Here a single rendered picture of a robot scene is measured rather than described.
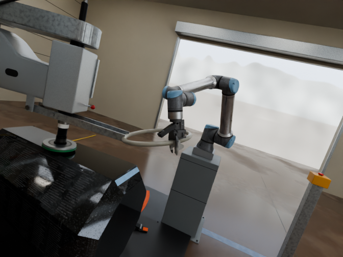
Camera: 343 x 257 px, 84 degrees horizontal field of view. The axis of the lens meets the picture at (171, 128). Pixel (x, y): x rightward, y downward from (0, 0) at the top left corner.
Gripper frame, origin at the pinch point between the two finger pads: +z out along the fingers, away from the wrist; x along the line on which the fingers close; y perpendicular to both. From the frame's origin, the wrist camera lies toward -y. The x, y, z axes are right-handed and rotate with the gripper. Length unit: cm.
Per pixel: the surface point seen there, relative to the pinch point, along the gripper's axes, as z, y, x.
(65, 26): -77, -50, 39
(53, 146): -3, -65, 50
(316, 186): 45, 122, -22
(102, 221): 35, -43, 7
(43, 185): 18, -72, 35
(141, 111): 14, 159, 523
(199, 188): 61, 56, 51
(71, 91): -39, -51, 39
